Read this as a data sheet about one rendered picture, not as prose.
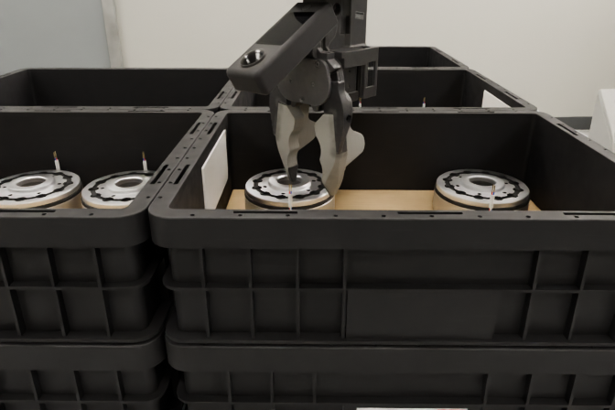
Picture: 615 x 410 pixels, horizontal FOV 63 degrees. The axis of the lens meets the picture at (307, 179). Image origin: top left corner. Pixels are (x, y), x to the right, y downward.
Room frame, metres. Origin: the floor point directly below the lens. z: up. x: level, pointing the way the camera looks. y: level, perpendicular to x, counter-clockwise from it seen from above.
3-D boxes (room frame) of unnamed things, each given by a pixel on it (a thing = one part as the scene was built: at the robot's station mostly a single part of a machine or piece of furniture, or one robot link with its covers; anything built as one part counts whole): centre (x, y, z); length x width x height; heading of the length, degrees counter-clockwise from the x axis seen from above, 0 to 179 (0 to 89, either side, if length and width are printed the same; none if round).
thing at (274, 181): (0.54, 0.02, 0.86); 0.05 x 0.05 x 0.01
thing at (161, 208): (0.46, -0.09, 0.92); 0.40 x 0.30 x 0.02; 89
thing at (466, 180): (0.53, -0.20, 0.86); 0.05 x 0.05 x 0.01
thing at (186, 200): (0.46, -0.09, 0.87); 0.40 x 0.30 x 0.11; 89
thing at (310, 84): (0.53, -0.02, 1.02); 0.09 x 0.08 x 0.12; 138
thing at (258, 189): (0.54, 0.02, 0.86); 0.10 x 0.10 x 0.01
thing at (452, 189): (0.53, -0.20, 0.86); 0.10 x 0.10 x 0.01
